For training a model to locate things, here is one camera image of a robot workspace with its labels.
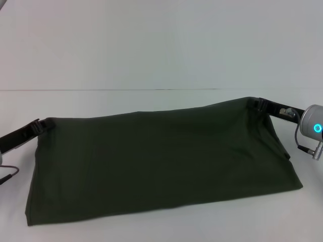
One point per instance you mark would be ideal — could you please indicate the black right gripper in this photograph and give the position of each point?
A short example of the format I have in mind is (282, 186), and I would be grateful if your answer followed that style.
(285, 111)

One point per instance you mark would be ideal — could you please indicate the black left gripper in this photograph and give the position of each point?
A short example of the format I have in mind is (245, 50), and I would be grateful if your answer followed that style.
(15, 137)

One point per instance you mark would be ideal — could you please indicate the dark green shirt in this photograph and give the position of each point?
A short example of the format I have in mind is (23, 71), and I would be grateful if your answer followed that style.
(164, 164)

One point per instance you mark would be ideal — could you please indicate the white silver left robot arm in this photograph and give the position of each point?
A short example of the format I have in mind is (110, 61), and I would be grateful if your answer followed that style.
(1, 158)

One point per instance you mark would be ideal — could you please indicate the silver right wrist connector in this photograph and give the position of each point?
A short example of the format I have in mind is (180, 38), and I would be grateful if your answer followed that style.
(318, 150)

